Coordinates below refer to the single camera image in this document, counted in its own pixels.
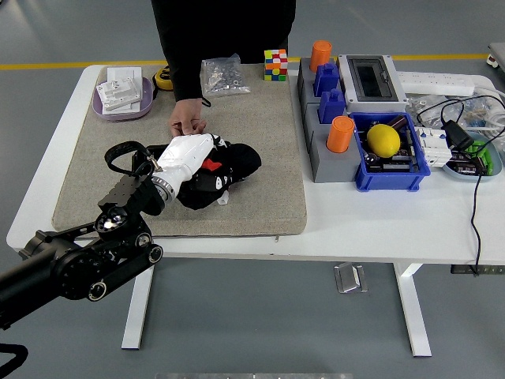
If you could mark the person's right hand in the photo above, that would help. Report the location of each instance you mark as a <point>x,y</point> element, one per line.
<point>187,114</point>

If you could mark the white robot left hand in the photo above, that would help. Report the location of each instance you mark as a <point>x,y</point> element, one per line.
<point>183,156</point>

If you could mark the black rag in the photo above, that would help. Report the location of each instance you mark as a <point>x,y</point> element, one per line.
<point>244,158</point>

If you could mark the person's right forearm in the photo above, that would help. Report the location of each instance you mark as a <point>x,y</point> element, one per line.
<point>187,85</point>

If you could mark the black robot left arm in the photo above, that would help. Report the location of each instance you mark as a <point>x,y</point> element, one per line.
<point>79,268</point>

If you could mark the black table control panel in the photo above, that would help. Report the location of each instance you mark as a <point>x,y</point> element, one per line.
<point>489,270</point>

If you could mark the purple tray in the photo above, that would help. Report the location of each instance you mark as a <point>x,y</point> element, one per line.
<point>147,98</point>

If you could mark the yellow black tape measure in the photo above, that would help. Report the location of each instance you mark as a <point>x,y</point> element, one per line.
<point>161,79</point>

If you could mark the clear bag of screws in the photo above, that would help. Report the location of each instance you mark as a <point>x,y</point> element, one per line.
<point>225,77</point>

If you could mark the grey-brown mat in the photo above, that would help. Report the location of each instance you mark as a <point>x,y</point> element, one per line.
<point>268,177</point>

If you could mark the person's torso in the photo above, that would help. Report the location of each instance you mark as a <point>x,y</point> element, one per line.
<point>225,27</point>

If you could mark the colourful puzzle cube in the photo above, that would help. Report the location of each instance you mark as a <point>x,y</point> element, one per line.
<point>275,65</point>

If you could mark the grey block base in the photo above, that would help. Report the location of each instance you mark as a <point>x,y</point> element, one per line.
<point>305,83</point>
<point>335,166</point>

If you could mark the blue block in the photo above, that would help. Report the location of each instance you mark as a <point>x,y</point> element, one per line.
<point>332,106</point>
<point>325,81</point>

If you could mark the orange cylinder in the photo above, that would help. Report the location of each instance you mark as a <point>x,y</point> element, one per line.
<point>320,53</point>
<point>340,134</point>

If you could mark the white table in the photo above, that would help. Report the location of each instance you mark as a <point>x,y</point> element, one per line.
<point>355,221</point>

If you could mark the grey electrical distribution box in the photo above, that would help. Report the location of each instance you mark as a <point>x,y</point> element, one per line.
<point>371,81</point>

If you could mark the yellow lemon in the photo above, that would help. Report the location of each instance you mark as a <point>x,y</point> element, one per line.
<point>383,141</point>

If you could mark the dark circuit board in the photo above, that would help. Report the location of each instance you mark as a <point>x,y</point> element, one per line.
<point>390,163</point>

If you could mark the blue plastic bin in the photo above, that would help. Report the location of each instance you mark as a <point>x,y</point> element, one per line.
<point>390,179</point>

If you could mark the brown cylinder capacitor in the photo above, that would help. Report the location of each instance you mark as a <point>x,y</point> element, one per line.
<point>398,123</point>

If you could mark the clear bags of parts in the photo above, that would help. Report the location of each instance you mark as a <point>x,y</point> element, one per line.
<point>422,103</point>

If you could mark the white power strip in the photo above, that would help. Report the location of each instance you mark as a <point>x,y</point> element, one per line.
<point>434,83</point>

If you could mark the white circuit breaker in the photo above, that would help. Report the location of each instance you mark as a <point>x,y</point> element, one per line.
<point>434,152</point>

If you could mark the light blue dish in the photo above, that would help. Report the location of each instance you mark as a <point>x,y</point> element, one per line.
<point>450,169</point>

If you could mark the black power adapter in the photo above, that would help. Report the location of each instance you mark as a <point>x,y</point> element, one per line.
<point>457,136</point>

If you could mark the brown black circuit modules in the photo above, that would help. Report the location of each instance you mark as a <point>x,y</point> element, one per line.
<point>467,166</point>

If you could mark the green plastic part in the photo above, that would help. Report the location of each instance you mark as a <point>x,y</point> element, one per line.
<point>479,148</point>

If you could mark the white cart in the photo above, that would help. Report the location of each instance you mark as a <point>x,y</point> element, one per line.
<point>498,57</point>

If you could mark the white switch plate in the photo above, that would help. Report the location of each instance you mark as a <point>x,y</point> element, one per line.
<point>118,90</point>
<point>124,73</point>
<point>122,106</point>

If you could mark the metal bracket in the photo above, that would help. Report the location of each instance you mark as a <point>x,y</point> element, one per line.
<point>350,278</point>

